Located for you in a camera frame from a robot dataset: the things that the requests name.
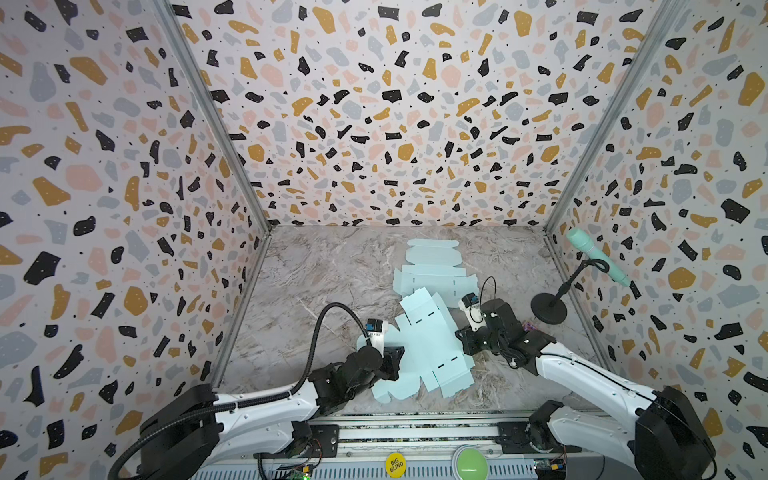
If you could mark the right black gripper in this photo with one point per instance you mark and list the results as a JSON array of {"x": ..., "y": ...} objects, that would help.
[{"x": 474, "y": 338}]

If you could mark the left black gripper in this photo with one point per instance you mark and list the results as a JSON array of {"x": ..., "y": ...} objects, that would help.
[{"x": 391, "y": 362}]

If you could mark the mint paper box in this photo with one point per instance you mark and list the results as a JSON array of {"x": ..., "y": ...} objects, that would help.
[{"x": 433, "y": 356}]

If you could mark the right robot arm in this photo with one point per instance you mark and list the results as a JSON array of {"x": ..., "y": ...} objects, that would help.
[{"x": 656, "y": 432}]

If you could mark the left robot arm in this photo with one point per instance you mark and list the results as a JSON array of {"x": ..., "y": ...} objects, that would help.
[{"x": 201, "y": 426}]

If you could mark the mint flat box far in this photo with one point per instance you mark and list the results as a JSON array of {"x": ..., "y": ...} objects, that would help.
[{"x": 435, "y": 265}]

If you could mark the yellow round sticker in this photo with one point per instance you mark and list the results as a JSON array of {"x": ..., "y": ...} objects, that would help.
[{"x": 395, "y": 465}]

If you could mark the mint green microphone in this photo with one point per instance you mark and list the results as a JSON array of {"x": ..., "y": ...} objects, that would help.
[{"x": 582, "y": 242}]

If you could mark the green round button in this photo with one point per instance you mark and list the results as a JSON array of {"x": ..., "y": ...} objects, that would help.
[{"x": 469, "y": 463}]

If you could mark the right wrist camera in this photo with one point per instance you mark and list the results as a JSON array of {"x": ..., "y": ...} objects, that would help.
[{"x": 469, "y": 304}]

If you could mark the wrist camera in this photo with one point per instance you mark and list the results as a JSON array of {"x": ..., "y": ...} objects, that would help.
[
  {"x": 377, "y": 329},
  {"x": 469, "y": 304}
]

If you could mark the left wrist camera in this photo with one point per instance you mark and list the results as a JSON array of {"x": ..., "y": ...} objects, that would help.
[{"x": 377, "y": 329}]

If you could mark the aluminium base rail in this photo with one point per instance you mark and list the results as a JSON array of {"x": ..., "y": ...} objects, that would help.
[{"x": 356, "y": 447}]

